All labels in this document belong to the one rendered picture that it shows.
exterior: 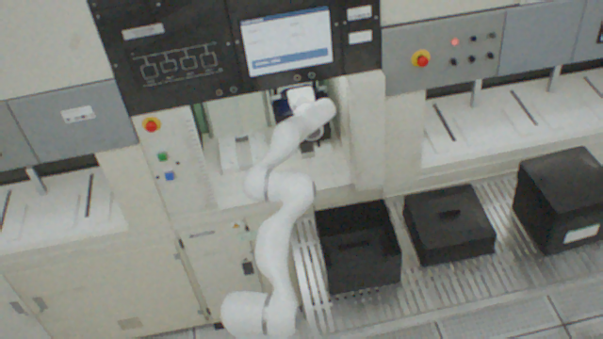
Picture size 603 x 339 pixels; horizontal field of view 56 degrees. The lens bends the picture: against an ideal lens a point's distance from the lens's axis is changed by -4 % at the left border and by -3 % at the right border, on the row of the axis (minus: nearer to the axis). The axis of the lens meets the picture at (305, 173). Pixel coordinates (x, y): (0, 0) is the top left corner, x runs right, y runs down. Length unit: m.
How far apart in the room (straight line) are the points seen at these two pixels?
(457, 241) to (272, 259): 0.79
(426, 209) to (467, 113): 0.62
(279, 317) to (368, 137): 0.82
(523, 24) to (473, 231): 0.77
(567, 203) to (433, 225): 0.49
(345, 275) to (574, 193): 0.87
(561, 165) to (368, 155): 0.73
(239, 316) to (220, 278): 1.04
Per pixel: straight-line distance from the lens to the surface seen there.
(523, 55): 2.26
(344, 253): 2.27
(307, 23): 1.89
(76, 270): 2.65
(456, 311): 2.15
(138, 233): 2.46
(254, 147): 2.55
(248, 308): 1.68
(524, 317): 3.10
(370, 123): 2.13
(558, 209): 2.18
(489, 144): 2.58
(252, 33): 1.88
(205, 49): 1.90
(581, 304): 3.22
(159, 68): 1.94
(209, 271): 2.67
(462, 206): 2.32
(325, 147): 2.50
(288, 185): 1.74
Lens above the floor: 2.57
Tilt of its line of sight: 44 degrees down
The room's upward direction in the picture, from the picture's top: 8 degrees counter-clockwise
